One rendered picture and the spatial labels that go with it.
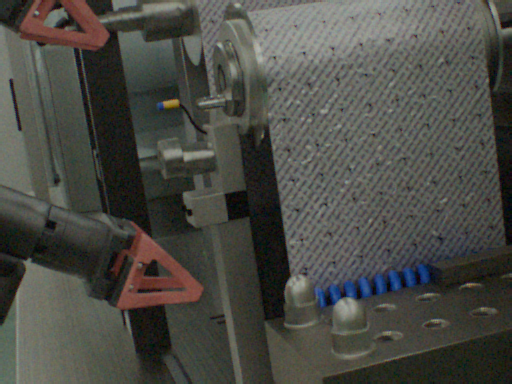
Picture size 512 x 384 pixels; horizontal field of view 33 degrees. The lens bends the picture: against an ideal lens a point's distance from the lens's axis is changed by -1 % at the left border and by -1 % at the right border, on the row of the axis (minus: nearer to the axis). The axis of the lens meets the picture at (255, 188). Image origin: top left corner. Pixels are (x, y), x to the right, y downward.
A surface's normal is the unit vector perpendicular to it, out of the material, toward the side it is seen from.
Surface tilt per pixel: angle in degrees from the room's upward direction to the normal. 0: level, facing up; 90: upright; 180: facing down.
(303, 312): 90
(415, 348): 0
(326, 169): 90
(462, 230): 90
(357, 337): 90
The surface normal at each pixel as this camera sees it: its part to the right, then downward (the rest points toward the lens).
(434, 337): -0.15, -0.98
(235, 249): 0.26, 0.12
